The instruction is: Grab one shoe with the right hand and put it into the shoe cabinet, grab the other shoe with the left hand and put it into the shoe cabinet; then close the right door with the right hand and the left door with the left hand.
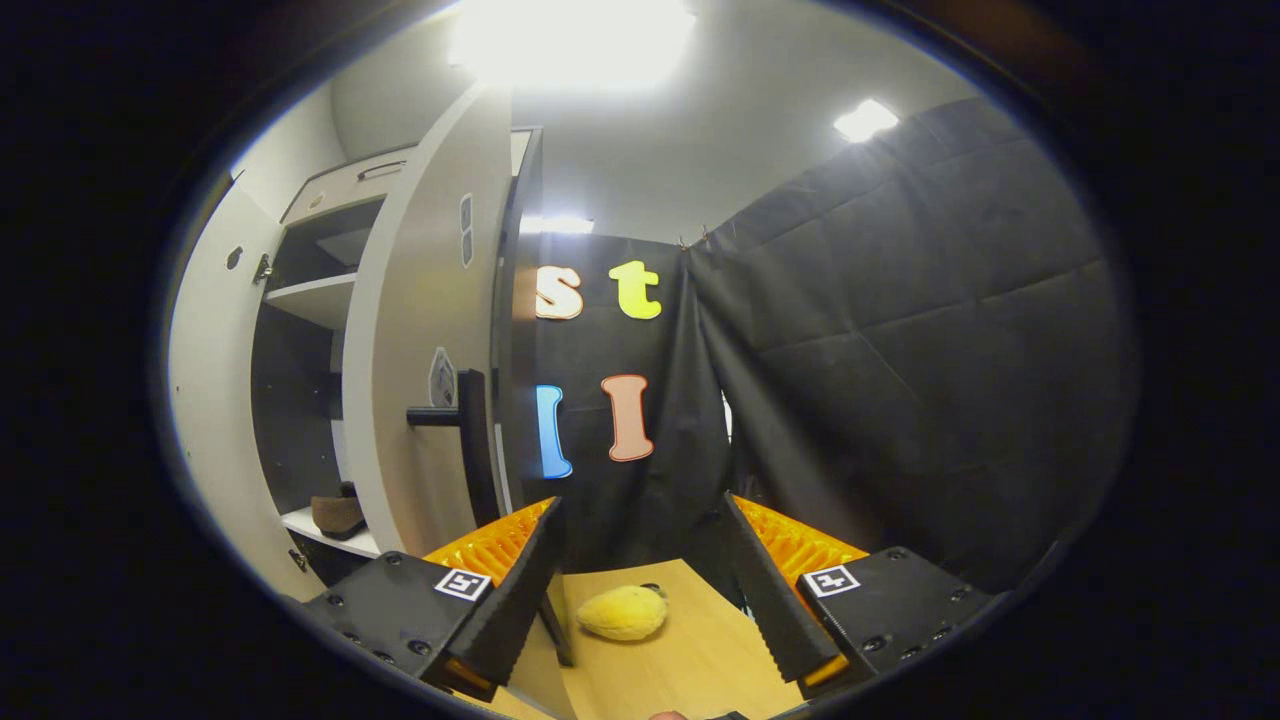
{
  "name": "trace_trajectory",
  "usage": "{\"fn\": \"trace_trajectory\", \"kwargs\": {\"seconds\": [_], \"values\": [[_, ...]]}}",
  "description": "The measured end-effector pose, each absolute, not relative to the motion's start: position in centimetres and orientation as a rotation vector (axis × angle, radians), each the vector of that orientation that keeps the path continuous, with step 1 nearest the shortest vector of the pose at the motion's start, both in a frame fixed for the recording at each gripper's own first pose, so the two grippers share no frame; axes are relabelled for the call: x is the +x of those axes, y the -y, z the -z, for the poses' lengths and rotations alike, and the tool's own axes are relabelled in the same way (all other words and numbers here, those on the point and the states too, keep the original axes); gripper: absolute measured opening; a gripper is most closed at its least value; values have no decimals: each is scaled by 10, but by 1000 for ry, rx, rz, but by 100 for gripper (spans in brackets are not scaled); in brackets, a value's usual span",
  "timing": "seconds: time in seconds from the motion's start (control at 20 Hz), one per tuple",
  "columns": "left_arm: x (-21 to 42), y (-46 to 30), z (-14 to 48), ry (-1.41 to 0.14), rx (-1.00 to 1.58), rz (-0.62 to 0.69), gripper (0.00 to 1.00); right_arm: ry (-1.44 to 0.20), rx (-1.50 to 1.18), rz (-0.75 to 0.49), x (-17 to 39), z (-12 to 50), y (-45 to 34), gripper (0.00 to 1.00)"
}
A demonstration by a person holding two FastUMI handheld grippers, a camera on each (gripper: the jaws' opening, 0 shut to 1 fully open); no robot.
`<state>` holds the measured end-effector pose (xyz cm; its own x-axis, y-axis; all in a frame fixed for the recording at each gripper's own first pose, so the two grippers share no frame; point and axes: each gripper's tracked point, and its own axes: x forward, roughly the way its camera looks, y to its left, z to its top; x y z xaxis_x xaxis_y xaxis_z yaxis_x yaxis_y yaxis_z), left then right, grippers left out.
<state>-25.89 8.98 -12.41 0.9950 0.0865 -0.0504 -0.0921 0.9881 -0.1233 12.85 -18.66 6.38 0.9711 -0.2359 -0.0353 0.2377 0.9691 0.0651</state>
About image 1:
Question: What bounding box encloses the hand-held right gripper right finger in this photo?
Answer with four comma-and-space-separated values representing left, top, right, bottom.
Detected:
722, 490, 1001, 691

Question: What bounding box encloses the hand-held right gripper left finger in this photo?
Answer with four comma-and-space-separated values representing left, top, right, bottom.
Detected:
300, 495, 566, 701

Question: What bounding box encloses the brown fuzzy shoe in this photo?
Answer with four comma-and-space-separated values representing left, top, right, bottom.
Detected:
310, 482, 367, 542

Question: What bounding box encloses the grey shoe cabinet door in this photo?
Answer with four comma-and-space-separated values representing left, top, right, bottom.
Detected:
168, 180, 326, 601
343, 82, 516, 561

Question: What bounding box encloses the grey shoe cabinet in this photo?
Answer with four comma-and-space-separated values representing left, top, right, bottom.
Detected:
250, 125, 578, 669

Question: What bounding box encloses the yellow plush toy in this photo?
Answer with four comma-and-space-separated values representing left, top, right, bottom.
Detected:
577, 585, 669, 642

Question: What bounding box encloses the black backdrop cloth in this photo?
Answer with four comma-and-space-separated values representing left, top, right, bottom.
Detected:
508, 95, 1141, 601

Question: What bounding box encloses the small ceiling light panel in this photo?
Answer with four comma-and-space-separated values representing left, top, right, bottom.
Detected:
833, 98, 899, 143

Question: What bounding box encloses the large ceiling light panel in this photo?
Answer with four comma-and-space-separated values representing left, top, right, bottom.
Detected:
450, 0, 696, 91

